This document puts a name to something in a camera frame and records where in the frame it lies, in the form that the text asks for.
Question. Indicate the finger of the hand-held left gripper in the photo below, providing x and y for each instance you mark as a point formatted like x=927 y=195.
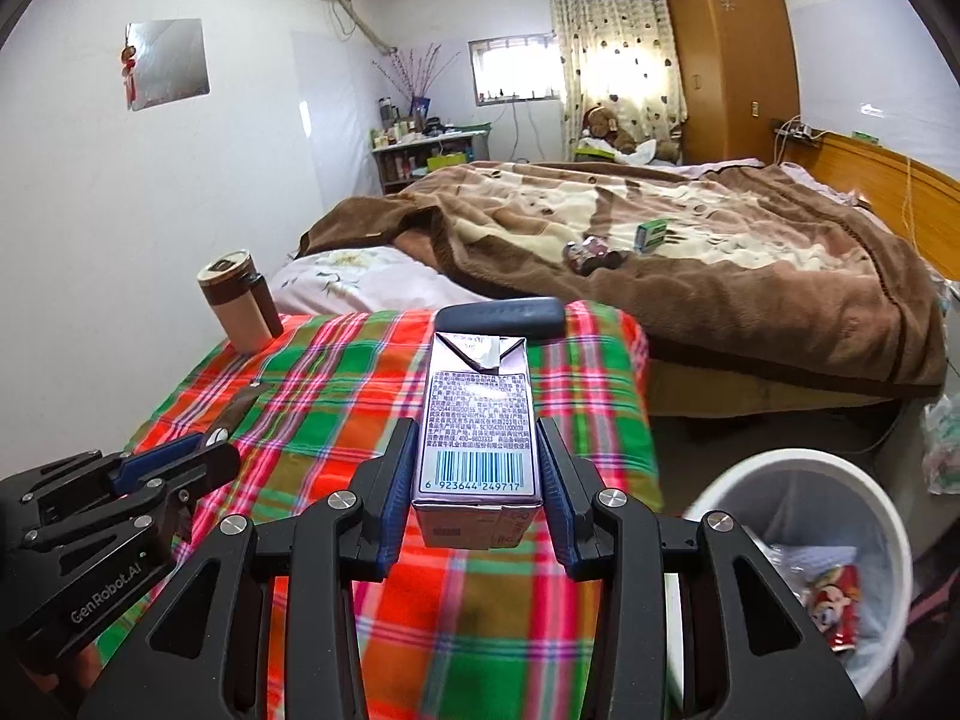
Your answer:
x=150 y=461
x=202 y=465

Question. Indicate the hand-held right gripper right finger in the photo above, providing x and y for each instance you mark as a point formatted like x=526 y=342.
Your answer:
x=559 y=495

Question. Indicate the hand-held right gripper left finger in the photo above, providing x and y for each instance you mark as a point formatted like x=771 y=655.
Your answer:
x=390 y=495

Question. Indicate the dark brown strip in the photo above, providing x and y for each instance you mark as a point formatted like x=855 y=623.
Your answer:
x=240 y=409

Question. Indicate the purple milk carton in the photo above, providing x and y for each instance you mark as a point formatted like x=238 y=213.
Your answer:
x=476 y=435

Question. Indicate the red cartoon drink can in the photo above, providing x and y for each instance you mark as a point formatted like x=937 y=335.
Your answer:
x=836 y=604

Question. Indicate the white round bin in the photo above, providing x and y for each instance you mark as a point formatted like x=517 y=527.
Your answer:
x=885 y=517

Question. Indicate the person's left hand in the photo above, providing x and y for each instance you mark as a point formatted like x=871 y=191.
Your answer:
x=79 y=671

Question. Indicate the red green plaid cloth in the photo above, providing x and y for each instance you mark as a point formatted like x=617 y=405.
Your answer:
x=322 y=382

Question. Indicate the brown thermos tumbler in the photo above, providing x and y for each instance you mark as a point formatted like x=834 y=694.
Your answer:
x=240 y=307

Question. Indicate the dark blue glasses case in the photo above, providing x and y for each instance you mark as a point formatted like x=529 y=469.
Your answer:
x=499 y=315

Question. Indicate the white floral bed sheet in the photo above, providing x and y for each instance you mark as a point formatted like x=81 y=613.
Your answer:
x=352 y=277

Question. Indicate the small dark brown bottle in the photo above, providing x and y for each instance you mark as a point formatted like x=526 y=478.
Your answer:
x=611 y=260

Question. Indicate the small pink patterned bottle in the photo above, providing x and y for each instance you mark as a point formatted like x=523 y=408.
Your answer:
x=583 y=253

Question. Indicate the small green white box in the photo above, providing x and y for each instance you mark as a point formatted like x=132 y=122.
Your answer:
x=651 y=235

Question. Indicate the brown patterned blanket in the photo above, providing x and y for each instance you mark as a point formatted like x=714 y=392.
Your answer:
x=750 y=292

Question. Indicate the side table with bottles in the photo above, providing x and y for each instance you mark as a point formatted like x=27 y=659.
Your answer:
x=420 y=161

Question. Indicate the green tray box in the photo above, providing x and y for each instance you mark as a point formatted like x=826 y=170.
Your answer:
x=596 y=154

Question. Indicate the brown teddy bear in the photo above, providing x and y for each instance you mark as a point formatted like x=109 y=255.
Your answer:
x=607 y=127

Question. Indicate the printed plastic bag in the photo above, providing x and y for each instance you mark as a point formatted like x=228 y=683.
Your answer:
x=945 y=450

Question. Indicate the red hanging charm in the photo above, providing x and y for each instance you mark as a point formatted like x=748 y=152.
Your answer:
x=130 y=60

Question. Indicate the vase with dry branches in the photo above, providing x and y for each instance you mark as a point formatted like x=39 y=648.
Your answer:
x=420 y=86

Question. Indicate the small barred window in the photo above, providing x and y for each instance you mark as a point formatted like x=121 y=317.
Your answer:
x=517 y=71

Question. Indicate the white power strip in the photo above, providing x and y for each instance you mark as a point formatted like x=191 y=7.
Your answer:
x=796 y=131

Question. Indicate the wooden headboard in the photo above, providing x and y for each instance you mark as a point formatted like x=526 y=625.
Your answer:
x=900 y=195

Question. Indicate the heart patterned curtain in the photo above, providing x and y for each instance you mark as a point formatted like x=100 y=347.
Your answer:
x=615 y=30

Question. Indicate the wrapped air conditioner pipe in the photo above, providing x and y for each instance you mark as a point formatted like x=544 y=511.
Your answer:
x=364 y=22

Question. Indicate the wooden wardrobe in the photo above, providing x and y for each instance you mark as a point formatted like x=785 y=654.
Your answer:
x=731 y=52

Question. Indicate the silver wall mirror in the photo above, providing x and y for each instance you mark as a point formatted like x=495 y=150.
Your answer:
x=169 y=64

